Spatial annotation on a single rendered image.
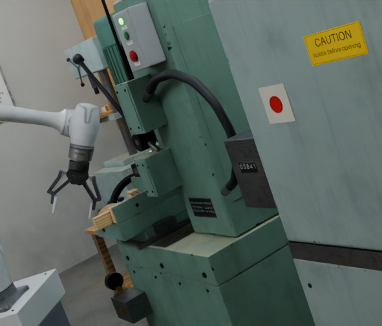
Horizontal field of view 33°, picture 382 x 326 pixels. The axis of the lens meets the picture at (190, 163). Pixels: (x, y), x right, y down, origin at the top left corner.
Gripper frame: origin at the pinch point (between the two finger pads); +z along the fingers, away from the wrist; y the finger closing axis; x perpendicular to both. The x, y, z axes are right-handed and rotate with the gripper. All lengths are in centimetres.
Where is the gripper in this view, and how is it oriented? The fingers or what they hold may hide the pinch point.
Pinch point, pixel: (72, 213)
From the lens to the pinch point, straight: 247.3
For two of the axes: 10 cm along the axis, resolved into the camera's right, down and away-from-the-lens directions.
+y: 9.8, 1.6, 0.7
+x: -0.5, -1.2, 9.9
